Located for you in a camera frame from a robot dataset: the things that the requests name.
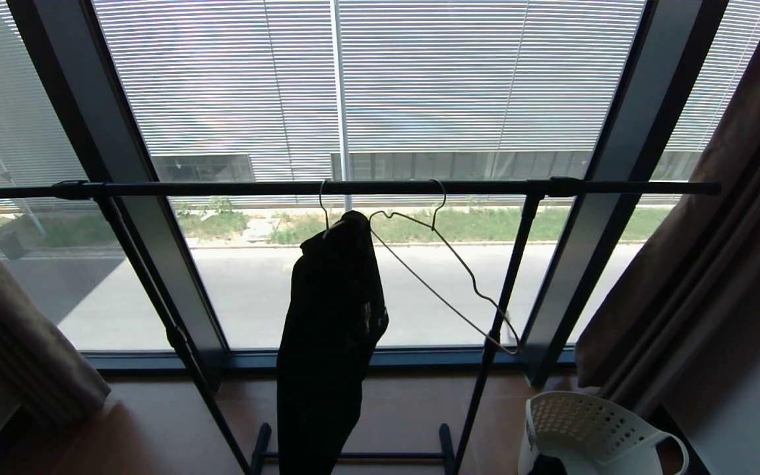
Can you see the pink clothes hanger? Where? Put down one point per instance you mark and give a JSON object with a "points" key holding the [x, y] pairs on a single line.
{"points": [[322, 208], [439, 204]]}

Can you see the black garment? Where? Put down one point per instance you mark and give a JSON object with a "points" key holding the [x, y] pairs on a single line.
{"points": [[548, 465], [327, 330]]}

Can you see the black clothes rack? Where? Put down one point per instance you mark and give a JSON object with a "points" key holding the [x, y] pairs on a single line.
{"points": [[485, 188]]}

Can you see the white laundry basket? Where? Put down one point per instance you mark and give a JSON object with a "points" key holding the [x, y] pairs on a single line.
{"points": [[604, 429]]}

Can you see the window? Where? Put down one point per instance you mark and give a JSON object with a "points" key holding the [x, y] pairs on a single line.
{"points": [[419, 79]]}

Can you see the brown curtain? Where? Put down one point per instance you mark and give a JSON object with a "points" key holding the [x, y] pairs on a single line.
{"points": [[716, 231], [17, 343]]}

